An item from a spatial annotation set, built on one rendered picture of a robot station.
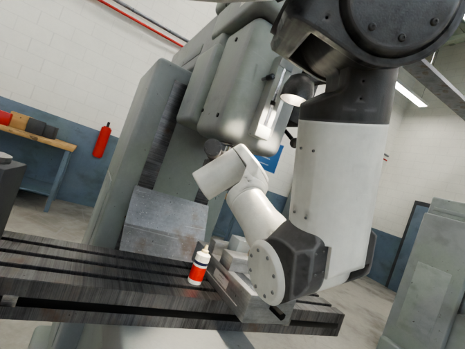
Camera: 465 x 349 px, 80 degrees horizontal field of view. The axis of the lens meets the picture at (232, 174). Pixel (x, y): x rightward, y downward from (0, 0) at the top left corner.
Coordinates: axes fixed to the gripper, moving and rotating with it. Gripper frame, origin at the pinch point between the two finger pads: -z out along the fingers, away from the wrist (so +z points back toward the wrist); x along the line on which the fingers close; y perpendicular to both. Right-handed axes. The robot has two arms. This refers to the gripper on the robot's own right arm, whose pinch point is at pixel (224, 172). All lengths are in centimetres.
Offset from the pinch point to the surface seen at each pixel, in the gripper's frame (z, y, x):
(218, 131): 10.6, -8.9, 5.0
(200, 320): 9.1, 37.6, -6.7
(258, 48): 11.4, -31.3, 2.4
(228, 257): 3.1, 21.8, -8.8
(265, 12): 12.4, -39.7, 3.8
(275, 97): 12.0, -21.1, -5.4
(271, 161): -506, -62, -92
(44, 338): -57, 102, 54
